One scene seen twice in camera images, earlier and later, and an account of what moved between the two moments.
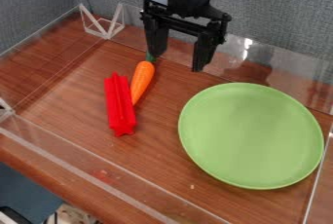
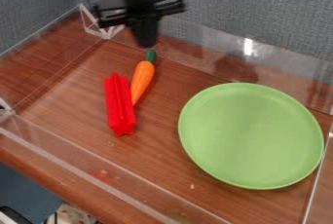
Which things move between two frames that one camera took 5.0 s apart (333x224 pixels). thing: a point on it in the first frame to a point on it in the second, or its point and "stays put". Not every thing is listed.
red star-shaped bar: x=119 y=105 stays put
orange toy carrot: x=142 y=79 stays put
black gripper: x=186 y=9 to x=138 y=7
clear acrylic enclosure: x=130 y=130 stays put
